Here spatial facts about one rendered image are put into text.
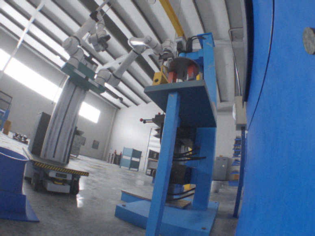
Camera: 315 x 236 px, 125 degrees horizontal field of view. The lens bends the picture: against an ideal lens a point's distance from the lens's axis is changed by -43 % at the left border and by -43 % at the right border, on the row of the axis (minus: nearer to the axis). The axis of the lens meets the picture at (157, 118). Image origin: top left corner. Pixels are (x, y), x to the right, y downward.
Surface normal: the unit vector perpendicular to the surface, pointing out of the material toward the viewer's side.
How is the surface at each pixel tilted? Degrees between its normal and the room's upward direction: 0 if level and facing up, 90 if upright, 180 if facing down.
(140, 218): 90
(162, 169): 90
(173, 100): 90
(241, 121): 90
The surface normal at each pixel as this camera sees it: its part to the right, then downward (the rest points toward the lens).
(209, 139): -0.45, -0.37
